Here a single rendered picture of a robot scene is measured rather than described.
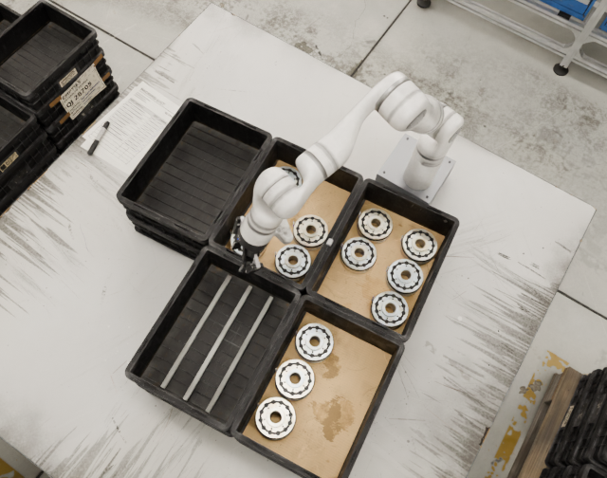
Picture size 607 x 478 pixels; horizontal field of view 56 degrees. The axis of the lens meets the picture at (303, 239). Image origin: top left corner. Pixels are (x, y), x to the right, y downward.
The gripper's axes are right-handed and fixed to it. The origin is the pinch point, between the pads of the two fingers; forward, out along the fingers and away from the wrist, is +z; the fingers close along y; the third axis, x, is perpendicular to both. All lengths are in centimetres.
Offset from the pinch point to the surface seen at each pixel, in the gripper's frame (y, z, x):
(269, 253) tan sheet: -6.8, 20.0, 16.7
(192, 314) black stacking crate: 3.6, 27.7, -8.0
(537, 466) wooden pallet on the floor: 80, 58, 108
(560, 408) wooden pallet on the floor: 65, 53, 126
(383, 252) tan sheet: 3.4, 9.6, 46.7
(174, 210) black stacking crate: -29.3, 28.2, -4.5
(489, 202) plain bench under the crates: -6, 8, 94
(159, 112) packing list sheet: -74, 41, 4
